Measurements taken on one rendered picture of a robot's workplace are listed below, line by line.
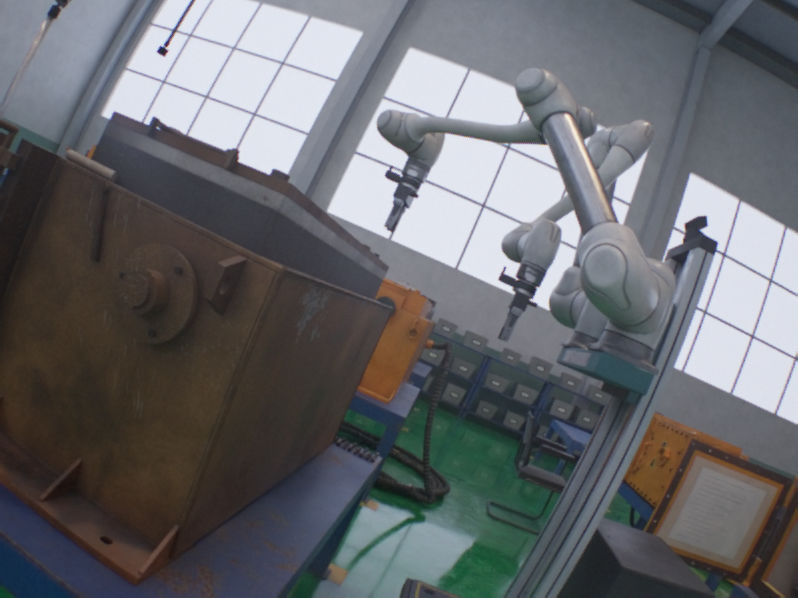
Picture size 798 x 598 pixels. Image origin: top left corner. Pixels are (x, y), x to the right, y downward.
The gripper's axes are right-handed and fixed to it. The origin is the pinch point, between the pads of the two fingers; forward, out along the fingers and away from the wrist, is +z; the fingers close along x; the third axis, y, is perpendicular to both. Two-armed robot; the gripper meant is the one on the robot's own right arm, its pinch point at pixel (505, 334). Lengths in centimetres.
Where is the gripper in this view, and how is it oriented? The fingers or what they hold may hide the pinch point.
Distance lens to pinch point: 190.9
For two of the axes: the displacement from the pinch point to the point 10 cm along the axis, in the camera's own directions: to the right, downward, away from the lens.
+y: 9.1, 4.0, -1.3
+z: -4.1, 9.1, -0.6
